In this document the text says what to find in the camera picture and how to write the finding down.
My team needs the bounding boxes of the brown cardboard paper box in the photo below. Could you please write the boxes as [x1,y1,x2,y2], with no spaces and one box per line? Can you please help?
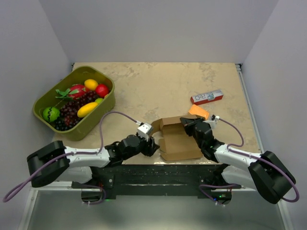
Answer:
[151,116,202,161]

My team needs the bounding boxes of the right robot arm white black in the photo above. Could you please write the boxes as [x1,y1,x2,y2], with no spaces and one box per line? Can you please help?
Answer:
[180,116,300,204]

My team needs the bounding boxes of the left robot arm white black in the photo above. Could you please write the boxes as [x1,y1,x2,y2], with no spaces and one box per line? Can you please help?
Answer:
[27,135,160,188]

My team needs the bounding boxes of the red silver toothpaste box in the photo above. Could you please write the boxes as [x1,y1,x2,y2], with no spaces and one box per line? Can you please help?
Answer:
[190,90,224,105]

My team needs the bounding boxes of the orange sponge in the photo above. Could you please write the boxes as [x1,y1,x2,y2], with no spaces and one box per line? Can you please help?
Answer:
[188,104,210,120]

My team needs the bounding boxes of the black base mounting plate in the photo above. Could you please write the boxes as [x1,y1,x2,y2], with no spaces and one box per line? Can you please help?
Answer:
[71,164,232,204]

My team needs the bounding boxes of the small green lime toy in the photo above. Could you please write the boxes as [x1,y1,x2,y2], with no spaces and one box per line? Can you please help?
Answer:
[95,98,103,104]

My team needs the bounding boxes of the yellow mango toy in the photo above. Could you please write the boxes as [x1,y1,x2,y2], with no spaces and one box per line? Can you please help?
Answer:
[77,102,98,118]

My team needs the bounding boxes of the red apple toy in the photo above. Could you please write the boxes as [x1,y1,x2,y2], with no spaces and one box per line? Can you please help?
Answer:
[95,84,109,98]

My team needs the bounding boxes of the olive green plastic bin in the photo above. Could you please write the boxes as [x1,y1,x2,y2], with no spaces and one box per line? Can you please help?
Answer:
[33,66,115,141]

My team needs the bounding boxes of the yellow lemon toy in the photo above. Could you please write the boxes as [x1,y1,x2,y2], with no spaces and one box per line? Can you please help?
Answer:
[84,79,98,91]

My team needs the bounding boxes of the purple grape bunch toy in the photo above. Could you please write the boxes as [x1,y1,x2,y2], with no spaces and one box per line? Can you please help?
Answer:
[57,91,99,129]

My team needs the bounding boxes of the dark blue grape bunch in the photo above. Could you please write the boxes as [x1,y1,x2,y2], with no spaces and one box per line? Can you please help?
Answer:
[54,119,69,131]

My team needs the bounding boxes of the pink dragon fruit toy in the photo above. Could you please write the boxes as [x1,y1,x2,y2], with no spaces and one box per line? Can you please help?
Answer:
[55,84,90,100]

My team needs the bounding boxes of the green striped melon toy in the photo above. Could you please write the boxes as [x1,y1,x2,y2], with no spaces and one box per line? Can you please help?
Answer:
[43,107,60,123]

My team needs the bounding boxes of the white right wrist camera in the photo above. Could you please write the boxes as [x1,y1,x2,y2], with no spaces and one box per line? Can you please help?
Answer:
[204,115,220,129]

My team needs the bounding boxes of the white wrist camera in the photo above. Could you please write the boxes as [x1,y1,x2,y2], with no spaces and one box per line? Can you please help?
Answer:
[204,115,220,129]
[137,123,153,141]

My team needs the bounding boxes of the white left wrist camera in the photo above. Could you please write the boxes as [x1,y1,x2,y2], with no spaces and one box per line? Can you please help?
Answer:
[137,123,153,141]

